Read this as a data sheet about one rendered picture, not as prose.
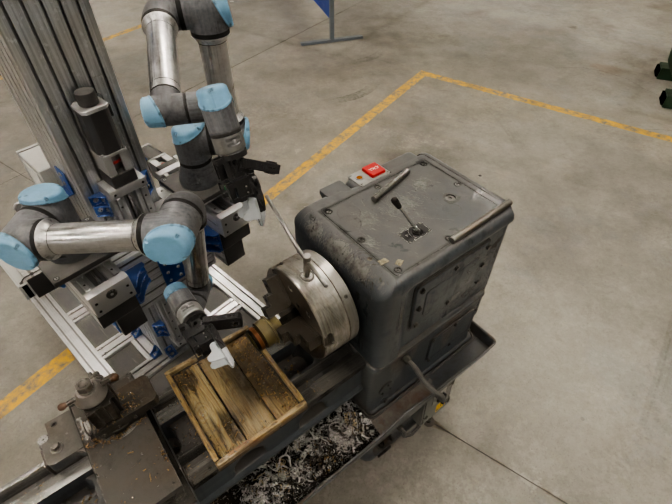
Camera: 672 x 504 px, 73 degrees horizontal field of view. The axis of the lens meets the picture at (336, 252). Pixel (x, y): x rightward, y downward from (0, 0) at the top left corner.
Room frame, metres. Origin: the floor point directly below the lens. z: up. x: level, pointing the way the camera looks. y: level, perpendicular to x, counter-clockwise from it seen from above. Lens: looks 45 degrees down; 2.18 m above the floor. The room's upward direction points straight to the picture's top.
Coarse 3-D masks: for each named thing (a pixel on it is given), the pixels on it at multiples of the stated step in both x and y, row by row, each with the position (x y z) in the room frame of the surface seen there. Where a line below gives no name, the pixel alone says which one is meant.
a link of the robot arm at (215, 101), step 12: (216, 84) 1.00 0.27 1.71; (204, 96) 0.95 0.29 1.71; (216, 96) 0.96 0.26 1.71; (228, 96) 0.98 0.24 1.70; (204, 108) 0.95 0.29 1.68; (216, 108) 0.94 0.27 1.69; (228, 108) 0.96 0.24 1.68; (204, 120) 0.96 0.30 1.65; (216, 120) 0.94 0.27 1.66; (228, 120) 0.95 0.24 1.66; (216, 132) 0.93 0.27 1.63; (228, 132) 0.93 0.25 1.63
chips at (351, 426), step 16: (336, 416) 0.73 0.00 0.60; (352, 416) 0.73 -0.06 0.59; (320, 432) 0.69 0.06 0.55; (336, 432) 0.68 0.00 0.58; (352, 432) 0.68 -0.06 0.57; (368, 432) 0.69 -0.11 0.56; (288, 448) 0.63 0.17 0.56; (304, 448) 0.63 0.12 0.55; (320, 448) 0.61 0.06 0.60; (336, 448) 0.62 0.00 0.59; (352, 448) 0.63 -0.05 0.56; (272, 464) 0.58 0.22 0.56; (288, 464) 0.58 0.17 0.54; (304, 464) 0.57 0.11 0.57; (320, 464) 0.57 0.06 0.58; (336, 464) 0.57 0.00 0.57; (256, 480) 0.53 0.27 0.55; (272, 480) 0.51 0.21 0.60; (288, 480) 0.52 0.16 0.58; (304, 480) 0.51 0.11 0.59; (320, 480) 0.52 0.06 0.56; (224, 496) 0.48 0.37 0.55; (240, 496) 0.48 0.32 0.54; (256, 496) 0.47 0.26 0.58; (272, 496) 0.47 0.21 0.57; (288, 496) 0.47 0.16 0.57; (304, 496) 0.48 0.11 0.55
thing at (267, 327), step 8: (264, 320) 0.78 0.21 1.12; (272, 320) 0.78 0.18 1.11; (248, 328) 0.76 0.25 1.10; (256, 328) 0.75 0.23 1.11; (264, 328) 0.75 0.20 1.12; (272, 328) 0.75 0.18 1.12; (248, 336) 0.76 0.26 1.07; (256, 336) 0.73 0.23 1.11; (264, 336) 0.73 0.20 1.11; (272, 336) 0.74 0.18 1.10; (256, 344) 0.71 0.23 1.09; (264, 344) 0.72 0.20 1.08; (272, 344) 0.73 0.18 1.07
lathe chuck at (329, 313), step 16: (272, 272) 0.91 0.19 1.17; (288, 272) 0.86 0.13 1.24; (320, 272) 0.86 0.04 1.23; (288, 288) 0.84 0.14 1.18; (304, 288) 0.80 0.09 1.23; (320, 288) 0.81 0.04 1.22; (304, 304) 0.78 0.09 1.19; (320, 304) 0.77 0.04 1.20; (336, 304) 0.78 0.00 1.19; (320, 320) 0.73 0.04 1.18; (336, 320) 0.75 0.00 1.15; (336, 336) 0.73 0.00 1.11; (320, 352) 0.72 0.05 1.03
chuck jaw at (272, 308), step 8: (264, 280) 0.87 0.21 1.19; (272, 280) 0.87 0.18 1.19; (280, 280) 0.87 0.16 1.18; (272, 288) 0.85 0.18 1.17; (280, 288) 0.86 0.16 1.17; (264, 296) 0.84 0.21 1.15; (272, 296) 0.83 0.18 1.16; (280, 296) 0.84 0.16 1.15; (272, 304) 0.82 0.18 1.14; (280, 304) 0.82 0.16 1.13; (288, 304) 0.83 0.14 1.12; (264, 312) 0.80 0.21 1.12; (272, 312) 0.80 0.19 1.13
